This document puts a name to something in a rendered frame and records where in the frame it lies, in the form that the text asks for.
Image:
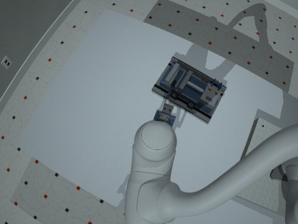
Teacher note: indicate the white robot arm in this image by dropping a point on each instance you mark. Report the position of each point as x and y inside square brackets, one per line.
[154, 199]

